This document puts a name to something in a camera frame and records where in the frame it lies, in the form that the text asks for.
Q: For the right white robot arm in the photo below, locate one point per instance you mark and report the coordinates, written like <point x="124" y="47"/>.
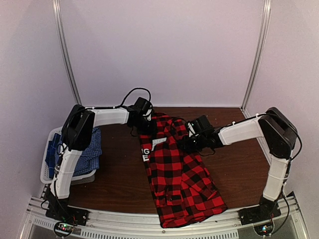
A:
<point x="273" y="126"/>

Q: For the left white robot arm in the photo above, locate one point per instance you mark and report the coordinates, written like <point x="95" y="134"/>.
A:
<point x="77" y="133"/>

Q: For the red black plaid shirt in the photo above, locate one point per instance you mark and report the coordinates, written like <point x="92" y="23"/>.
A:
<point x="181" y="186"/>

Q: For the blue checkered shirt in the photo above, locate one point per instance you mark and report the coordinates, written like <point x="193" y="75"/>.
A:
<point x="88" y="161"/>

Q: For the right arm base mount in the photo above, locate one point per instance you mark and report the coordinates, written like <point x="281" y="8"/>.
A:
<point x="265" y="210"/>

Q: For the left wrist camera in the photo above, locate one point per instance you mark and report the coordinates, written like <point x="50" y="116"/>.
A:
<point x="143" y="107"/>

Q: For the left aluminium corner post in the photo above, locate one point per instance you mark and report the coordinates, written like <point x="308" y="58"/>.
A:
<point x="64" y="50"/>

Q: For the right circuit board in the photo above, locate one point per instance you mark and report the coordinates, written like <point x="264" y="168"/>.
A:
<point x="264" y="230"/>

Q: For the aluminium corner post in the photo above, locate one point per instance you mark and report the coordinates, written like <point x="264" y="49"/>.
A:
<point x="265" y="20"/>
<point x="64" y="50"/>

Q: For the white plastic laundry basket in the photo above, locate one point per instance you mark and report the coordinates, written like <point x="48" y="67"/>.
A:
<point x="76" y="180"/>

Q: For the left circuit board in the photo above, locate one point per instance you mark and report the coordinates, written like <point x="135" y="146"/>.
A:
<point x="62" y="229"/>

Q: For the circuit board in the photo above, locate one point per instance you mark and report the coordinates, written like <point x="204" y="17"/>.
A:
<point x="62" y="229"/>
<point x="264" y="230"/>

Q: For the right aluminium corner post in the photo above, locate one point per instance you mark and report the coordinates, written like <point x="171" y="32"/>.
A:
<point x="265" y="20"/>

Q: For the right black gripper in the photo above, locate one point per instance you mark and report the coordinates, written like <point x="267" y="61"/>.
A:
<point x="186" y="147"/>

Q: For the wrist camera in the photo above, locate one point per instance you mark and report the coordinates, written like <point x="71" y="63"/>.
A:
<point x="201" y="125"/>
<point x="143" y="107"/>

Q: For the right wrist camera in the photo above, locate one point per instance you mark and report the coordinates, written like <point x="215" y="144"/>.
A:
<point x="201" y="125"/>

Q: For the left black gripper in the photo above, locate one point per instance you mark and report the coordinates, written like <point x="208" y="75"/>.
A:
<point x="152" y="130"/>

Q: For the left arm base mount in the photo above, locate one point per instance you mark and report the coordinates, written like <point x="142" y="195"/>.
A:
<point x="59" y="210"/>

